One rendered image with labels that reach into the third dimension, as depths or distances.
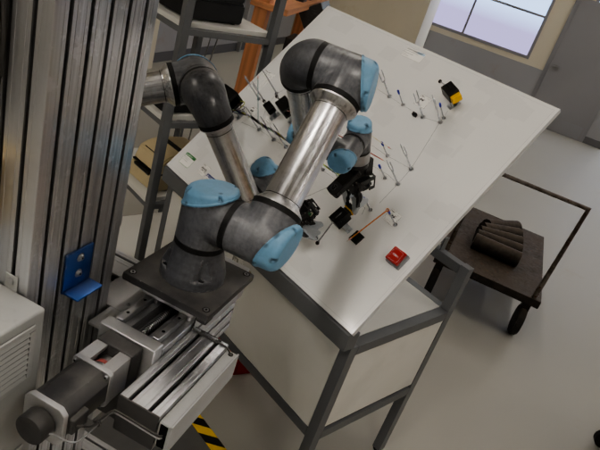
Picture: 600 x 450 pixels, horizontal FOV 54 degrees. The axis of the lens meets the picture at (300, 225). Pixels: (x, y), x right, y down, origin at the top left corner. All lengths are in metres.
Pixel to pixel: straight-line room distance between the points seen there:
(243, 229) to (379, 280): 0.80
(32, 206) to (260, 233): 0.43
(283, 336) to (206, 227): 0.99
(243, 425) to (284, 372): 0.54
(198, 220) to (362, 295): 0.81
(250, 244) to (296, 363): 1.00
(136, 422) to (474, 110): 1.56
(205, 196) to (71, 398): 0.46
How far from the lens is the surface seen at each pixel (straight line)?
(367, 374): 2.17
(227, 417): 2.71
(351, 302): 1.92
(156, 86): 1.63
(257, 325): 2.28
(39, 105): 0.98
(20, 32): 0.98
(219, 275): 1.34
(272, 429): 2.72
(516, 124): 2.15
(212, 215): 1.24
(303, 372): 2.14
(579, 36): 11.34
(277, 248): 1.20
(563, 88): 11.40
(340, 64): 1.35
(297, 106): 1.55
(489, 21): 11.39
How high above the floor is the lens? 1.93
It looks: 26 degrees down
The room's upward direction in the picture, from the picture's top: 18 degrees clockwise
